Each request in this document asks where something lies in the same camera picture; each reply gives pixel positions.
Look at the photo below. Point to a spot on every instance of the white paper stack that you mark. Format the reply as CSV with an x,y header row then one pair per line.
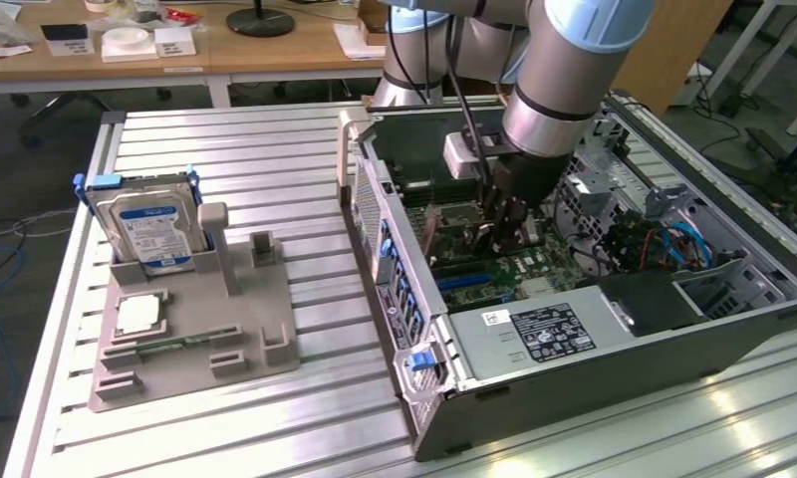
x,y
359,45

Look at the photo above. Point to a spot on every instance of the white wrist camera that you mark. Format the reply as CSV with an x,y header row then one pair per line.
x,y
462,159

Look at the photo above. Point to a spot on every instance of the black round lamp base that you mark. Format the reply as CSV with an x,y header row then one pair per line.
x,y
260,25

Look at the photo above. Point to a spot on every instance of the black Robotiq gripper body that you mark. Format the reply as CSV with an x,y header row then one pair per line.
x,y
531,179

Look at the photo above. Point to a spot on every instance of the dark grey open PC case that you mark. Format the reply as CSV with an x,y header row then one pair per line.
x,y
638,398

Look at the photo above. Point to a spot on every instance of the perforated metal disk bay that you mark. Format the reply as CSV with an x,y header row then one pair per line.
x,y
598,199

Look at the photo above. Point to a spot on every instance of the grey parts rack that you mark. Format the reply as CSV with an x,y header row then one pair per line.
x,y
252,309

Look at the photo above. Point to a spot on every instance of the white paper slip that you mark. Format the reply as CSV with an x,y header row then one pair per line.
x,y
7,51

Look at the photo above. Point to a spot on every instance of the white box with tape roll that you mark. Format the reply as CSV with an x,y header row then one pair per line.
x,y
130,47

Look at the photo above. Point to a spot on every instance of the plain white box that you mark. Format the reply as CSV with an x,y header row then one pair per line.
x,y
176,42

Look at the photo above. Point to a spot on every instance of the beige tape roll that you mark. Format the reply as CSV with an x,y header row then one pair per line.
x,y
99,5

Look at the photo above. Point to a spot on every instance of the grey corner bracket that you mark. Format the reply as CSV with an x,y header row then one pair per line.
x,y
347,149

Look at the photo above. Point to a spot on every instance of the red packet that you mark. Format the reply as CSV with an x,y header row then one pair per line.
x,y
180,16

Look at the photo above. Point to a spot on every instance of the CPU socket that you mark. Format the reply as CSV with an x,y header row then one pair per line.
x,y
462,216

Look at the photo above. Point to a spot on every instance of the white box black lid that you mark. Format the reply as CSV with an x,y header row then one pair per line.
x,y
70,45

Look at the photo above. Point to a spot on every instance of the silver CPU chip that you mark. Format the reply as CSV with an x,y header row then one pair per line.
x,y
138,313

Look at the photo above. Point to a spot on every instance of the green RAM stick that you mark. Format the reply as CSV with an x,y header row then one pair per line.
x,y
172,343

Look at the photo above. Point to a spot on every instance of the wooden cabinet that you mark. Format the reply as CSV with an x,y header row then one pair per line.
x,y
691,50

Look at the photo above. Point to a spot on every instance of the black chair base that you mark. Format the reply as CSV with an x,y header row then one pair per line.
x,y
30,135

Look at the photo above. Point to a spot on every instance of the blue case latch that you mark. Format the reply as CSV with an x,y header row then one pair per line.
x,y
419,361

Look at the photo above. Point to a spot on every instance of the brown cardboard box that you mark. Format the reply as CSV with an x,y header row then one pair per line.
x,y
372,15

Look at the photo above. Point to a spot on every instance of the green motherboard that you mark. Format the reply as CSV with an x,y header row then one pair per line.
x,y
531,269

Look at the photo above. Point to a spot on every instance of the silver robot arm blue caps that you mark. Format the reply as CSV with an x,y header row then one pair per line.
x,y
558,74

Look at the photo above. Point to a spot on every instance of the silver chipset heat sink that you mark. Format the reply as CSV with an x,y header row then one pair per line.
x,y
542,288

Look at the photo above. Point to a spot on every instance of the hard disk blue carrier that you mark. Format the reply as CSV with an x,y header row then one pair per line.
x,y
152,234

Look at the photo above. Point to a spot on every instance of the blue expansion slot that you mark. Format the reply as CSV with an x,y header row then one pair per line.
x,y
466,282

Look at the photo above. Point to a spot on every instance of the wooden desk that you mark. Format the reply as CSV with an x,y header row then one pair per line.
x,y
74,67

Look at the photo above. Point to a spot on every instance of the clear plastic bag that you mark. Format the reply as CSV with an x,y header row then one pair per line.
x,y
0,25

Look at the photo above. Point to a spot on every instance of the grey power supply unit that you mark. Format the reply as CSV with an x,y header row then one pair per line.
x,y
545,328

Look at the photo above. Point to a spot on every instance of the black expansion slot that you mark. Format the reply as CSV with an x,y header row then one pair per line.
x,y
455,271

